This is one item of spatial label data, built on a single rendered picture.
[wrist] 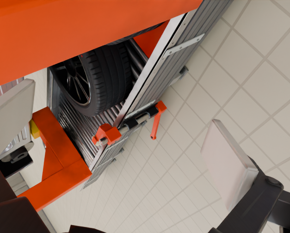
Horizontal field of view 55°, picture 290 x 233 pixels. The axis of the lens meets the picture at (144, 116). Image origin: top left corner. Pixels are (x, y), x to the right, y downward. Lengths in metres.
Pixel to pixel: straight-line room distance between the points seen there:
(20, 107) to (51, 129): 2.20
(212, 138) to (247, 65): 1.18
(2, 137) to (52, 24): 0.30
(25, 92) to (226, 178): 0.13
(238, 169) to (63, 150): 2.19
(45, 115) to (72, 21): 1.99
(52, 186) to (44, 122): 0.52
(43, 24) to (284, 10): 0.96
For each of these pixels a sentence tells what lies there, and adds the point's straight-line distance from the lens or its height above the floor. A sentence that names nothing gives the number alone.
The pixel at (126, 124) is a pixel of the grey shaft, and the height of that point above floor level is 0.36.
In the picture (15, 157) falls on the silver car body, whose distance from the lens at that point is 2.90.
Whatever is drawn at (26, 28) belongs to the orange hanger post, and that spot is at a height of 0.95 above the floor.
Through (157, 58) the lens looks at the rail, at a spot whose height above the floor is 0.39.
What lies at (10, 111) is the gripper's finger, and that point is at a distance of 0.17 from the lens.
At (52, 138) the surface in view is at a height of 0.64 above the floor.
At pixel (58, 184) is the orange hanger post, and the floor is 0.78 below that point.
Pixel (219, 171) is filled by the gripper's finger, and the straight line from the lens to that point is 0.19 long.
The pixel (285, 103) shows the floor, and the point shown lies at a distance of 1.36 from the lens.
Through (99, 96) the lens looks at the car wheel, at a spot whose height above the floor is 0.50.
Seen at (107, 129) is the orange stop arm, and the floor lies 0.47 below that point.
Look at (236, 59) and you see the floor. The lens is 1.40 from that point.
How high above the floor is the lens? 1.07
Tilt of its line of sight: 29 degrees down
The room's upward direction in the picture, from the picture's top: 121 degrees counter-clockwise
